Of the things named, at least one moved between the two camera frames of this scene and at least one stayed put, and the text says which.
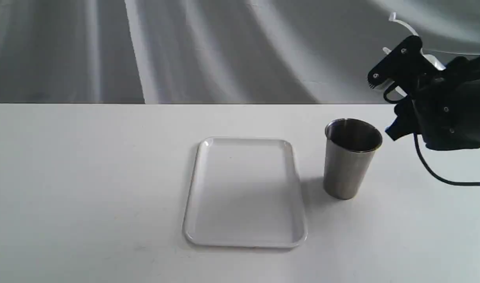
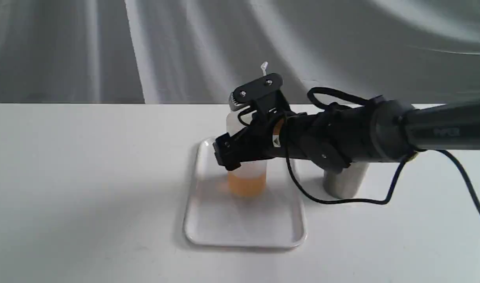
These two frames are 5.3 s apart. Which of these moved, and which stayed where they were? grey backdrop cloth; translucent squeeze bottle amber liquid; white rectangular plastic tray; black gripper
Moved: black gripper; translucent squeeze bottle amber liquid
Stayed: white rectangular plastic tray; grey backdrop cloth
